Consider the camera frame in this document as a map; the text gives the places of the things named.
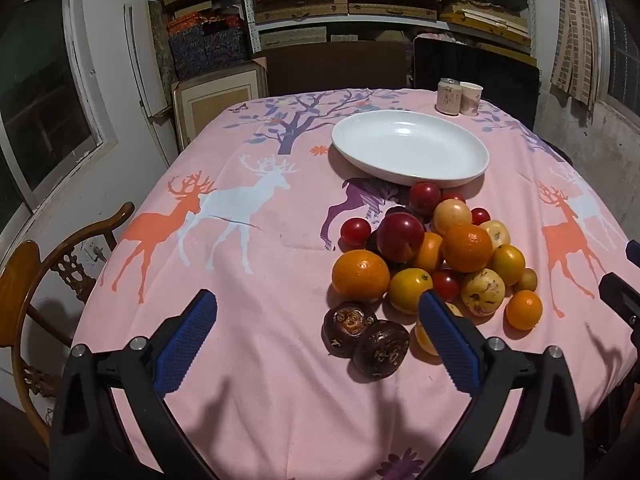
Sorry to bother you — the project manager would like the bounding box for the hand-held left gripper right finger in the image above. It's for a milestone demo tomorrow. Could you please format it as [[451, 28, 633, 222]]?
[[418, 289, 586, 480]]

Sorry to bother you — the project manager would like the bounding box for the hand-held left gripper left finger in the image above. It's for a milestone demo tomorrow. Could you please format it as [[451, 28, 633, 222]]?
[[50, 289, 221, 480]]

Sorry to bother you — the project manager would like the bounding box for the pale yellow round fruit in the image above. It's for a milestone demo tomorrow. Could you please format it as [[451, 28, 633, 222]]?
[[479, 220, 511, 250], [432, 199, 473, 236], [413, 321, 443, 357], [461, 268, 506, 317]]

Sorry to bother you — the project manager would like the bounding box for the dark brown round fruit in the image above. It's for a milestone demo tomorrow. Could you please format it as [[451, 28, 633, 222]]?
[[353, 320, 411, 379], [322, 302, 378, 359]]

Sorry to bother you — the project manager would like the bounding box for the orange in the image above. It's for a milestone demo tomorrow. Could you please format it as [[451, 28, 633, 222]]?
[[505, 290, 543, 331], [331, 250, 391, 301], [412, 232, 445, 273], [444, 224, 493, 273]]

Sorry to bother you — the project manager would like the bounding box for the red plum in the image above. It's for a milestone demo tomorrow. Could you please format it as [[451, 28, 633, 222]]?
[[409, 182, 442, 216], [376, 213, 426, 263]]

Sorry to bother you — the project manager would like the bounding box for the white oval plate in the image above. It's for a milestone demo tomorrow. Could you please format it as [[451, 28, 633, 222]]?
[[331, 110, 490, 186]]

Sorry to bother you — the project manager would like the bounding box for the carved wooden chair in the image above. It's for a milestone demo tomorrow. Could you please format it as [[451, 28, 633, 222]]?
[[0, 201, 136, 431]]

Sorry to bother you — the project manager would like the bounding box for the barred window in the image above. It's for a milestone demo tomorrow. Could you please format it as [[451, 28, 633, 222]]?
[[585, 0, 640, 116]]

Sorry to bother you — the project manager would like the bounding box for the printed paper cup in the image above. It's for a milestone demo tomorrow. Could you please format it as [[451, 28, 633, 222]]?
[[459, 81, 484, 117]]

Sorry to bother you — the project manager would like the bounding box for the hanging bamboo mat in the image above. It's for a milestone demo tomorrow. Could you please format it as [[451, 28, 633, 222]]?
[[550, 0, 608, 111]]

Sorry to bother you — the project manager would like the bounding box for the framed cardboard box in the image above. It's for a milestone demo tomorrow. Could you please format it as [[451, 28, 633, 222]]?
[[171, 57, 268, 153]]

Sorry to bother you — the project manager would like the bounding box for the pale drink can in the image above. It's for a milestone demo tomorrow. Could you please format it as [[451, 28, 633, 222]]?
[[436, 78, 462, 115]]

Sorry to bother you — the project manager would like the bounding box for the black chair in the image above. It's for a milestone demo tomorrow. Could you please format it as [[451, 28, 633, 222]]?
[[412, 36, 541, 131]]

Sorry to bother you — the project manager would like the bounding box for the white leaning board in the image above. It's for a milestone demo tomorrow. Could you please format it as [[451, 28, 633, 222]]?
[[124, 4, 181, 166]]

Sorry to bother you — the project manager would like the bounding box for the white framed window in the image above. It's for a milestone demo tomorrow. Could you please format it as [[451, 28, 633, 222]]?
[[0, 0, 118, 241]]

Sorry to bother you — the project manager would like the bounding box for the pile of patterned boxes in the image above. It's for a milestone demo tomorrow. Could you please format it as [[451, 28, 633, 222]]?
[[152, 0, 251, 81]]

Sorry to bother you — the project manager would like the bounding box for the dark brown board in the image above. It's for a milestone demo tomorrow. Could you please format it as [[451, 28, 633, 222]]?
[[252, 40, 413, 98]]

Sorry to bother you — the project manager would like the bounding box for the grey marble slab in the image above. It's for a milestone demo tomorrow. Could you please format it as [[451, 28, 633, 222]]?
[[147, 0, 178, 81]]

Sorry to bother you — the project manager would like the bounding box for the white metal shelf rack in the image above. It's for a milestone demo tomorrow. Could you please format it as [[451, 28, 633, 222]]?
[[235, 0, 538, 61]]

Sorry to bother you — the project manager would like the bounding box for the stack of woven boxes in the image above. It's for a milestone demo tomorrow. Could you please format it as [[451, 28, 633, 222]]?
[[250, 0, 531, 48]]

